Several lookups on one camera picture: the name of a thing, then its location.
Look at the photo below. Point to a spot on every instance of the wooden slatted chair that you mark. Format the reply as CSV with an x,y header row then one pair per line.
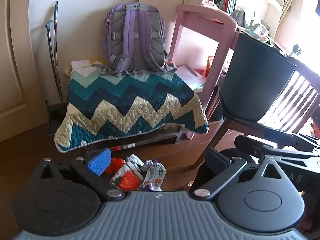
x,y
297,97

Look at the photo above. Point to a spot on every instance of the colourful printed snack wrapper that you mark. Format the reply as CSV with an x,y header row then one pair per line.
x,y
156,176

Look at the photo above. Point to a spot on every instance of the white digital timer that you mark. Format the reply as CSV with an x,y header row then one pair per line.
x,y
208,0

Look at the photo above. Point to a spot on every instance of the metal frame bar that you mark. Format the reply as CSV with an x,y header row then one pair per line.
x,y
150,140

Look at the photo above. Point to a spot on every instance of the white notepad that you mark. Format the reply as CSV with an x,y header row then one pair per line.
x,y
191,77

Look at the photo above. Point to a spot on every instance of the silver white wrapper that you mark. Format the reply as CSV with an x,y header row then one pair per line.
x,y
135,161

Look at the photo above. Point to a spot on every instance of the purple grey backpack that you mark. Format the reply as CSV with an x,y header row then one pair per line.
x,y
140,37

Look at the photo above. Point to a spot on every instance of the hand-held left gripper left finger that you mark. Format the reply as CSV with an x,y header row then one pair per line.
x,y
99,162

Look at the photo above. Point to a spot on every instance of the dark plastic bin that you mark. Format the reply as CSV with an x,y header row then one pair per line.
x,y
255,80

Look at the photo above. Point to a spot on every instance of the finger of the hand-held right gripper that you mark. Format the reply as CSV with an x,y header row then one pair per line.
x,y
312,161
255,145

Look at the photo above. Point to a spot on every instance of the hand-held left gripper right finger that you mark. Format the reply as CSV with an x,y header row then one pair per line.
x,y
217,159

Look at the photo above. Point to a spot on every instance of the teal zigzag quilt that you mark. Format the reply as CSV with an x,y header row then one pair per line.
x,y
130,100

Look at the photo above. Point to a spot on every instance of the pink desk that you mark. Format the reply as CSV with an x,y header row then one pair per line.
x,y
200,15

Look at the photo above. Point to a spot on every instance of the cream door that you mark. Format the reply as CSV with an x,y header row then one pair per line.
x,y
15,67

